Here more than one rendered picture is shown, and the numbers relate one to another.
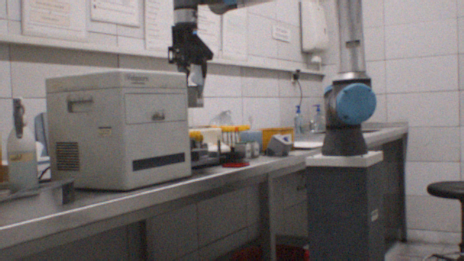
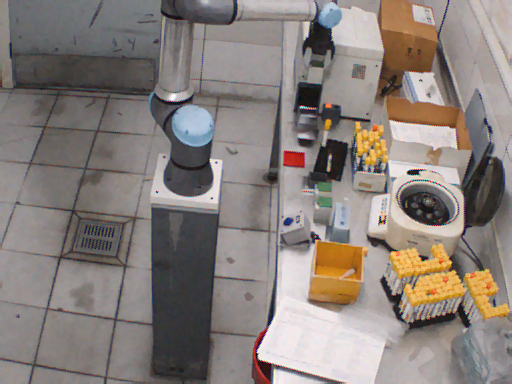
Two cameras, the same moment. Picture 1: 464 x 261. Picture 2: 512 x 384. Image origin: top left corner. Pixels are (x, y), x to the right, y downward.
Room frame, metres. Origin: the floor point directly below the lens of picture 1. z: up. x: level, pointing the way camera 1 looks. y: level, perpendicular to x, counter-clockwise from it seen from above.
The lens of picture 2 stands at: (3.27, -1.18, 2.46)
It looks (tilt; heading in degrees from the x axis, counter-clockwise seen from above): 41 degrees down; 146
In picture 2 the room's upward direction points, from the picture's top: 7 degrees clockwise
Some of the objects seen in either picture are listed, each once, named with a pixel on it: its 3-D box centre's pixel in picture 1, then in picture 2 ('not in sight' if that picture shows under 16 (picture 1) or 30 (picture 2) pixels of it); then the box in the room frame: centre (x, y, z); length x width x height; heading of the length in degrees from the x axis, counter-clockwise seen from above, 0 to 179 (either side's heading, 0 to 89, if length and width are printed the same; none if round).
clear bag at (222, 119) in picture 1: (220, 128); (496, 343); (2.63, 0.05, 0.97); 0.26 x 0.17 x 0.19; 165
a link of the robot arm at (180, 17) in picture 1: (186, 19); not in sight; (1.53, 0.12, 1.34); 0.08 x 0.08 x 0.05
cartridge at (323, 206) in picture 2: (251, 149); (322, 210); (1.94, -0.07, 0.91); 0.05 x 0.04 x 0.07; 59
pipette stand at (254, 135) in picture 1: (251, 143); (339, 228); (2.04, -0.08, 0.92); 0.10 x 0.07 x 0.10; 144
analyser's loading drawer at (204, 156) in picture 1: (192, 159); (307, 114); (1.53, 0.12, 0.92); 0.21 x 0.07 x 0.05; 149
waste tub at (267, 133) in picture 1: (273, 140); (335, 273); (2.18, -0.18, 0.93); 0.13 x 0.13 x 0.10; 55
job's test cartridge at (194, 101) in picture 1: (193, 97); (315, 72); (1.55, 0.11, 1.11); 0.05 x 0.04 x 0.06; 58
